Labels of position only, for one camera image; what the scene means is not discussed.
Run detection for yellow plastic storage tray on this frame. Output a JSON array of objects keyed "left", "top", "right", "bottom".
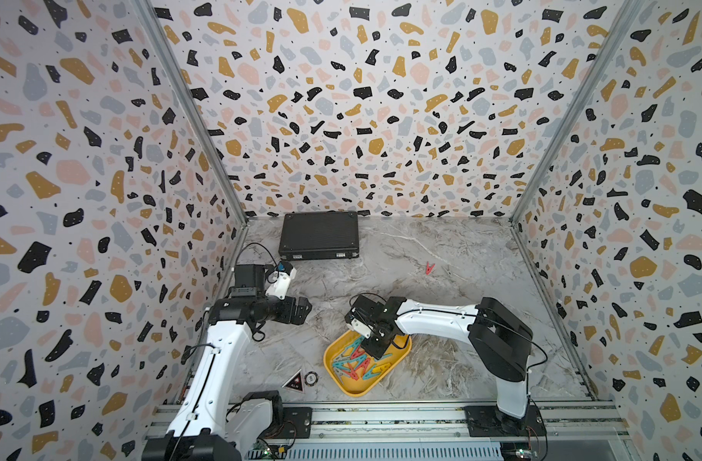
[{"left": 323, "top": 330, "right": 412, "bottom": 398}]

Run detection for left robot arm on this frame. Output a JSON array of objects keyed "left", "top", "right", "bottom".
[{"left": 141, "top": 261, "right": 312, "bottom": 460}]

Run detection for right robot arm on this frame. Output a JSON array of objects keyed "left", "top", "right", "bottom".
[{"left": 345, "top": 295, "right": 533, "bottom": 422}]

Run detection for red clothespin in tray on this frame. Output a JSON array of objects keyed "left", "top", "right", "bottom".
[{"left": 349, "top": 347, "right": 365, "bottom": 361}]

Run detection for black triangle marker sticker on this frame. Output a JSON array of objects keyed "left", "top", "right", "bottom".
[{"left": 283, "top": 370, "right": 305, "bottom": 393}]

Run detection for black hard case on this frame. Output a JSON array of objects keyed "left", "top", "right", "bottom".
[{"left": 279, "top": 211, "right": 360, "bottom": 261}]

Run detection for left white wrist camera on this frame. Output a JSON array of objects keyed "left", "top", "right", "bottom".
[{"left": 266, "top": 261, "right": 297, "bottom": 300}]

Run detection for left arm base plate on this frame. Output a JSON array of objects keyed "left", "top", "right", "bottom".
[{"left": 231, "top": 405, "right": 314, "bottom": 441}]

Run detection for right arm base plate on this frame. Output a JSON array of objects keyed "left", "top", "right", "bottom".
[{"left": 463, "top": 403, "right": 546, "bottom": 438}]

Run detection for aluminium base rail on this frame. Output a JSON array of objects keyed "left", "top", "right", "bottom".
[{"left": 142, "top": 400, "right": 640, "bottom": 461}]

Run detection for left frame aluminium post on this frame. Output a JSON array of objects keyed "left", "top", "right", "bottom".
[{"left": 132, "top": 0, "right": 247, "bottom": 229}]

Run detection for frame aluminium post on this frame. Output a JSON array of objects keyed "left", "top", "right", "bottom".
[
  {"left": 132, "top": 0, "right": 247, "bottom": 229},
  {"left": 509, "top": 0, "right": 643, "bottom": 230}
]

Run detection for right frame aluminium post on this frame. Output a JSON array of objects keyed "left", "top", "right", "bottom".
[{"left": 509, "top": 0, "right": 643, "bottom": 230}]

